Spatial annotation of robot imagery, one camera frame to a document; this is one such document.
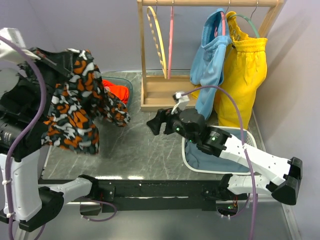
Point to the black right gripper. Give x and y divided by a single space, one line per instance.
163 115

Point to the camouflage patterned shorts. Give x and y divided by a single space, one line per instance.
77 102

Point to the green hanger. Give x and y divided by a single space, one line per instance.
257 35

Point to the teal plastic bin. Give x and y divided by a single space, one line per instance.
127 83

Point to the yellow shorts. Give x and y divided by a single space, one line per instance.
245 69

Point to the grey-blue cloth in basket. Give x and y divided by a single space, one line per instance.
201 162

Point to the orange shorts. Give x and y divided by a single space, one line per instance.
117 88

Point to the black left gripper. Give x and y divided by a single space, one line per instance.
62 62

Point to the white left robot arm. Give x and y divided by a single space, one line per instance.
24 106

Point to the pink hanger under blue shorts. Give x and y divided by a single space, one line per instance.
223 26

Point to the wooden clothes rack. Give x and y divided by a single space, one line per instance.
157 91

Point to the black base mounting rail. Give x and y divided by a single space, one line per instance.
143 195

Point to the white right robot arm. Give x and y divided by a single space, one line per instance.
276 176

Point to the yellow hanger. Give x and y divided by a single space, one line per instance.
157 38

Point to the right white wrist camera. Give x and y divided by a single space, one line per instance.
181 101

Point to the light blue shorts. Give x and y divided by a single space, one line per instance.
207 68

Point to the pink hanger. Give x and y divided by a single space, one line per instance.
170 47
223 26

